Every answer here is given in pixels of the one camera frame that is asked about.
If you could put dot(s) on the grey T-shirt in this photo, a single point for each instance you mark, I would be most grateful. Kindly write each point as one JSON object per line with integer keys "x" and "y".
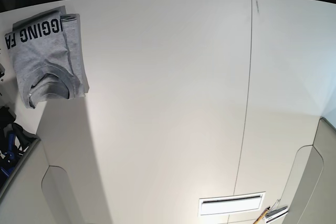
{"x": 46, "y": 55}

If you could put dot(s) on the blue clamp tool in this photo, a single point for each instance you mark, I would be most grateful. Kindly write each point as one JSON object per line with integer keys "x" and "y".
{"x": 8, "y": 162}

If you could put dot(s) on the white cable grommet plate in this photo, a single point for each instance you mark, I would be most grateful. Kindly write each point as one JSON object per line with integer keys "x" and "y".
{"x": 230, "y": 205}

